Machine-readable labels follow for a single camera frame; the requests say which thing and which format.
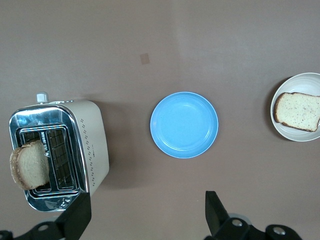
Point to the beige plate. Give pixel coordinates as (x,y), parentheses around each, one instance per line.
(295,135)

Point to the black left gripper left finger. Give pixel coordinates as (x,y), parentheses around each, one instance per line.
(75,217)

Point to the blue plate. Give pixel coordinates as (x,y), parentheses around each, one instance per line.
(183,125)

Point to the small square tape patch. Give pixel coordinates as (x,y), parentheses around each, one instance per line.
(145,59)

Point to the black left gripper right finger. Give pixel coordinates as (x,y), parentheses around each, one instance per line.
(217,220)

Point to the beige chrome toaster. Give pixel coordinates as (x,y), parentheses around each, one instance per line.
(92,140)

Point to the toasted bread slice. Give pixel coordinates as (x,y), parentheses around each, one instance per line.
(297,112)
(30,167)

